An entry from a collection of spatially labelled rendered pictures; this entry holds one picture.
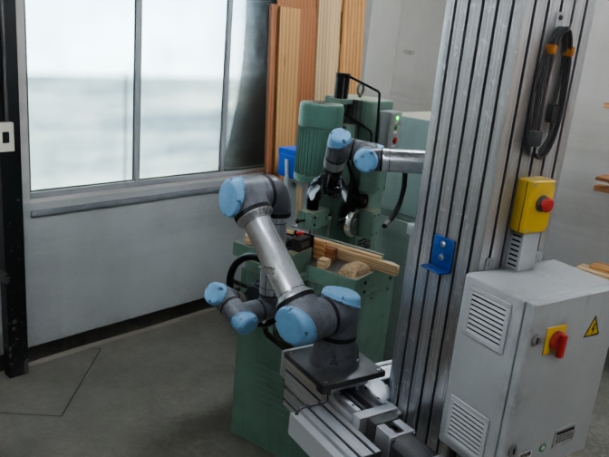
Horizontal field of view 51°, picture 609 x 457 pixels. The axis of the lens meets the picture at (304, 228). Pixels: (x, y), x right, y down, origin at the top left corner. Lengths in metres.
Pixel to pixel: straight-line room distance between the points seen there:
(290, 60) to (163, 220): 1.25
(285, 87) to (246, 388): 1.95
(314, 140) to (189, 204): 1.55
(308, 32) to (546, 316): 3.04
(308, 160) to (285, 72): 1.60
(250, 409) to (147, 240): 1.30
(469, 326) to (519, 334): 0.14
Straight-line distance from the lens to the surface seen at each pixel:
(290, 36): 4.09
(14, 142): 3.18
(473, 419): 1.70
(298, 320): 1.75
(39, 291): 3.56
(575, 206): 4.53
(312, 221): 2.61
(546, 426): 1.76
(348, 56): 4.52
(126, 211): 3.67
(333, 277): 2.46
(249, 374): 2.88
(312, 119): 2.50
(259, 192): 1.90
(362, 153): 2.05
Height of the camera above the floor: 1.74
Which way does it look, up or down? 16 degrees down
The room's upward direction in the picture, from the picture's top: 5 degrees clockwise
